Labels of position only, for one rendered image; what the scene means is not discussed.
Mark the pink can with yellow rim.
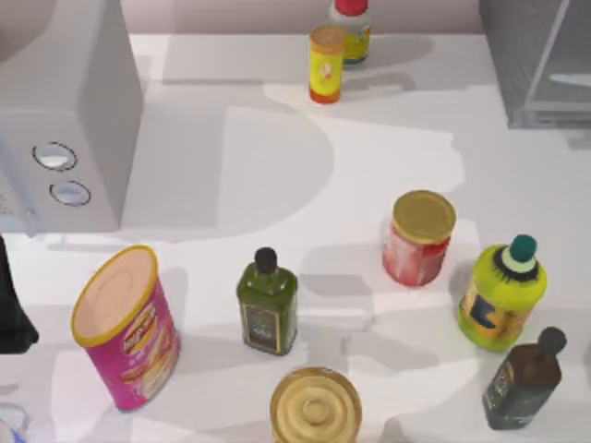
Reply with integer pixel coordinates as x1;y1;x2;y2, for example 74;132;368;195
69;244;182;413

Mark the green square bottle black cap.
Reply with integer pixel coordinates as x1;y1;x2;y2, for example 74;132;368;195
235;246;299;357

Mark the red and white can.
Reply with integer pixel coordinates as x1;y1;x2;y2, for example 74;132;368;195
381;189;457;288

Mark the white and blue object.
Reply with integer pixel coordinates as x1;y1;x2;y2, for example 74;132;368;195
0;401;31;443

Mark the smaller microwave knob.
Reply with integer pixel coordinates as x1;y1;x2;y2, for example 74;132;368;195
49;180;92;206

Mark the larger microwave knob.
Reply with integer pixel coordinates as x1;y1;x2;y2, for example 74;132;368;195
31;141;78;172

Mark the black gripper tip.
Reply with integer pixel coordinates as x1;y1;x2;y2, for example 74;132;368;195
0;234;40;355

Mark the grey cabinet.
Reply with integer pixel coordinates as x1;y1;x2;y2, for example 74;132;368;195
477;0;591;130

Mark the brown square bottle black cap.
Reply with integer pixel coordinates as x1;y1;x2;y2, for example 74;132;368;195
481;326;568;431

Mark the yellow and orange can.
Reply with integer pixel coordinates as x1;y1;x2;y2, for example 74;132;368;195
308;24;346;105

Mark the white bottle red cap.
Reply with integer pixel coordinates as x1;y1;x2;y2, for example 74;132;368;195
329;0;371;66

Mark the yellow-green bottle teal cap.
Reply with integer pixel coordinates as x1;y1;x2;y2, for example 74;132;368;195
457;233;549;353

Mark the pale microwave oven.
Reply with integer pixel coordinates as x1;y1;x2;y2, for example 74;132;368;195
0;0;143;237

